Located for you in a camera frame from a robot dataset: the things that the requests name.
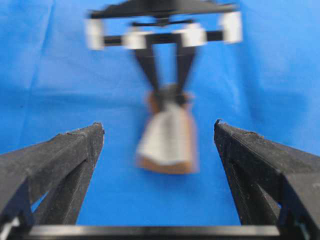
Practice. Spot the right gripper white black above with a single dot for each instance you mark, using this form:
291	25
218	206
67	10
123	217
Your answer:
164	30

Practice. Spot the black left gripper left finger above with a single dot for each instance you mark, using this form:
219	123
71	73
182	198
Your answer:
46	183

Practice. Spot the blue table cloth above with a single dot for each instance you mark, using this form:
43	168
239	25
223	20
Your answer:
50	83

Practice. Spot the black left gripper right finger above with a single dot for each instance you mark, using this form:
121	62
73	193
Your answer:
269	181

